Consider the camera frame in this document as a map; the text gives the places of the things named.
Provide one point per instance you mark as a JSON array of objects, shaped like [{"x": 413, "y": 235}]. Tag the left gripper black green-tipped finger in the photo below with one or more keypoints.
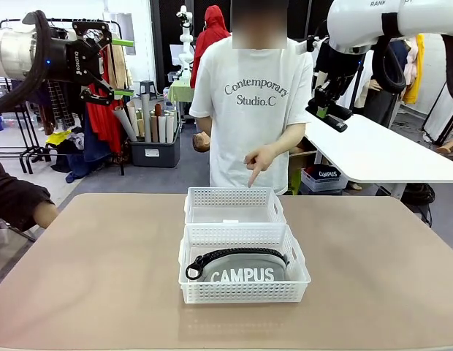
[
  {"x": 100, "y": 93},
  {"x": 95, "y": 31}
]

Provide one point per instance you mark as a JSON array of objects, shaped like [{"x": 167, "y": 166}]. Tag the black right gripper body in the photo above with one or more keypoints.
[{"x": 336, "y": 69}]

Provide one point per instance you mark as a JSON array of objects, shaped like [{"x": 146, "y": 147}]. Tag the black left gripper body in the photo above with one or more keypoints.
[{"x": 75, "y": 60}]

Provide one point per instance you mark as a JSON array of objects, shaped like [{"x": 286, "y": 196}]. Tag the black stapler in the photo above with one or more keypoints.
[{"x": 338, "y": 120}]

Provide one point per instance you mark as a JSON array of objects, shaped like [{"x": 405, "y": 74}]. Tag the grey CAMPUS zipper pouch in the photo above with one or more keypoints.
[{"x": 244, "y": 272}]

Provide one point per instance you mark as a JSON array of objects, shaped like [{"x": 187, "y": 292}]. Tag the person's left forearm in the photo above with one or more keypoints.
[{"x": 292, "y": 137}]

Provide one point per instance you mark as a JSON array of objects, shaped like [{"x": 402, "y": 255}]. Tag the person's right forearm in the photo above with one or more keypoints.
[{"x": 204, "y": 126}]

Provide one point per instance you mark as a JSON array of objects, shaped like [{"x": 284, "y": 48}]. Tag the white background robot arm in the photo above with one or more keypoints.
[{"x": 184, "y": 44}]

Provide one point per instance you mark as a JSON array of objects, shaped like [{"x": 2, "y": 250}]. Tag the person's left hand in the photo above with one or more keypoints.
[{"x": 265, "y": 159}]

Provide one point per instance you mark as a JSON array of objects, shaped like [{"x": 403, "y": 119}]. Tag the red hanging garment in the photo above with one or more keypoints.
[{"x": 102, "y": 124}]

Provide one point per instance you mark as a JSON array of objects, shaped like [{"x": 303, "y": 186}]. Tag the beige hanging garment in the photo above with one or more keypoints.
[{"x": 120, "y": 62}]

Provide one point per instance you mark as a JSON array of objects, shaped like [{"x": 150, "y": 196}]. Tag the large grey paper roll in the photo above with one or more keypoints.
[{"x": 125, "y": 124}]

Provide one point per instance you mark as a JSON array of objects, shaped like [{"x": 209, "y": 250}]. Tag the black checked hanging garment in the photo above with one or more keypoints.
[{"x": 60, "y": 106}]

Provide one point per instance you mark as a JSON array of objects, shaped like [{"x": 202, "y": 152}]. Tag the tall white cardboard tube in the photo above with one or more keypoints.
[{"x": 146, "y": 117}]

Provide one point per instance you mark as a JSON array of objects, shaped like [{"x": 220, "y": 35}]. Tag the dark navy hanging garment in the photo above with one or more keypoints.
[{"x": 38, "y": 98}]

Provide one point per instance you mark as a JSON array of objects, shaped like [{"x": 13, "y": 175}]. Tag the yellow cloth on floor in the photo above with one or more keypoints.
[{"x": 58, "y": 138}]

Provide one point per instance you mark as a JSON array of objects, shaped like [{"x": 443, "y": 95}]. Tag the mannequin with white coat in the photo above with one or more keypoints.
[{"x": 385, "y": 109}]

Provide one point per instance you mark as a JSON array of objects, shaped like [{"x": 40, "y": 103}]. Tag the blue cloth pile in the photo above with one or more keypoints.
[{"x": 91, "y": 157}]

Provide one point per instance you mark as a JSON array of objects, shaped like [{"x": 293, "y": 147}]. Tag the white paper roll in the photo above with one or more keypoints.
[
  {"x": 161, "y": 129},
  {"x": 170, "y": 128}
]

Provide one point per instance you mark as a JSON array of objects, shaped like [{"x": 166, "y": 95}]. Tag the dark CAMPUS pouch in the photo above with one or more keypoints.
[{"x": 327, "y": 173}]

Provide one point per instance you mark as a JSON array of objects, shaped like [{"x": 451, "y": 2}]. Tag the white side table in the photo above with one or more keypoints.
[{"x": 376, "y": 153}]

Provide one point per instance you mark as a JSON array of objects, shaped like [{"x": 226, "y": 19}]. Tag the yellow hanging garment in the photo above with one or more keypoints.
[{"x": 414, "y": 73}]

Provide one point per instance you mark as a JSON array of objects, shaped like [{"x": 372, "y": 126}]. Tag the person in white T-shirt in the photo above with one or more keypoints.
[{"x": 248, "y": 128}]

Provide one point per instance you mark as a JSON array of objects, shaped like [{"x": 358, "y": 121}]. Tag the light green table cloth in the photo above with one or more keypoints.
[{"x": 180, "y": 91}]

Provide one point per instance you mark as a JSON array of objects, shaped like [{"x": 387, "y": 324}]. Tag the dark grey storage bin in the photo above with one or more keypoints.
[{"x": 155, "y": 153}]

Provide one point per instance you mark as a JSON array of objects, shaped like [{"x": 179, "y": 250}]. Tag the white storage basket under table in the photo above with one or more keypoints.
[{"x": 325, "y": 184}]

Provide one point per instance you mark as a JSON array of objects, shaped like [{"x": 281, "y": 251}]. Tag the black metal clothes rack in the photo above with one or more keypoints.
[{"x": 14, "y": 128}]

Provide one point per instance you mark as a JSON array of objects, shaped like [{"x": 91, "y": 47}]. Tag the red hooded garment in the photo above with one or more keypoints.
[{"x": 212, "y": 36}]

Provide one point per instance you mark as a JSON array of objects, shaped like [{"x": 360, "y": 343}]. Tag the white leaning panel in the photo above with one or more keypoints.
[{"x": 444, "y": 117}]

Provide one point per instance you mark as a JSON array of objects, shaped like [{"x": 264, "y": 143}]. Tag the seated person in black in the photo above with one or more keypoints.
[{"x": 14, "y": 197}]

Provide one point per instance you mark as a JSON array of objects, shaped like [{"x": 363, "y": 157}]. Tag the white perforated plastic basket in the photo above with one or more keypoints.
[
  {"x": 244, "y": 292},
  {"x": 226, "y": 199}
]

